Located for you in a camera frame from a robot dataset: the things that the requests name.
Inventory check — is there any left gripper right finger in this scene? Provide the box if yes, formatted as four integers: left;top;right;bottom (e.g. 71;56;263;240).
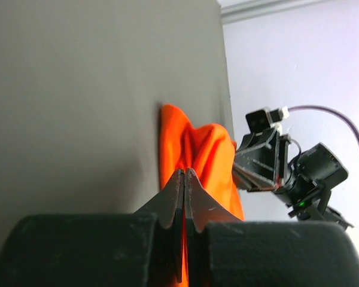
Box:
184;169;359;286

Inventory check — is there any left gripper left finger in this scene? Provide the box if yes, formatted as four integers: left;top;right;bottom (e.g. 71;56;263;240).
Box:
0;170;184;286

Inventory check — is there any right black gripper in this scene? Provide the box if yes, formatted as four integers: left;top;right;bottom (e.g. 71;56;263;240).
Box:
232;129;299;194

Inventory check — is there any orange t-shirt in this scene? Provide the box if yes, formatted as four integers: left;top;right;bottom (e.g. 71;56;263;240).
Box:
159;103;245;287

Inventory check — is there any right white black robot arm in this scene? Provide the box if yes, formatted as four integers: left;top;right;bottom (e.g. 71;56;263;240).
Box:
232;128;353;229

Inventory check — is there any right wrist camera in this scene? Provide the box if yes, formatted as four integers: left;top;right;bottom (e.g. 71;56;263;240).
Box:
245;107;290;133

